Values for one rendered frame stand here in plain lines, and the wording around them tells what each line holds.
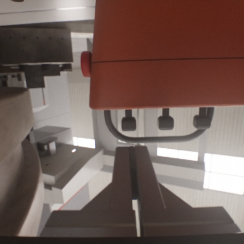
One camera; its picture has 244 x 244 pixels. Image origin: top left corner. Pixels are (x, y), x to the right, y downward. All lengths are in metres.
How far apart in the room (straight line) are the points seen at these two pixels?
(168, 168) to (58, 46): 2.65
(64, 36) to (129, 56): 1.15
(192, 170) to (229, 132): 11.01
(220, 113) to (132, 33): 13.54
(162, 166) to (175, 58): 3.14
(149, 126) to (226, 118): 10.91
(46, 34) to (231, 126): 13.40
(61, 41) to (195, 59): 1.17
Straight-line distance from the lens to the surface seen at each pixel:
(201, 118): 0.28
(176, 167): 3.26
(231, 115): 13.81
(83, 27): 1.44
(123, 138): 0.32
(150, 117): 3.18
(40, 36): 1.31
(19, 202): 1.34
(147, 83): 0.18
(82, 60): 0.23
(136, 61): 0.18
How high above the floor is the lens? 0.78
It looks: 15 degrees up
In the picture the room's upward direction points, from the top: 178 degrees clockwise
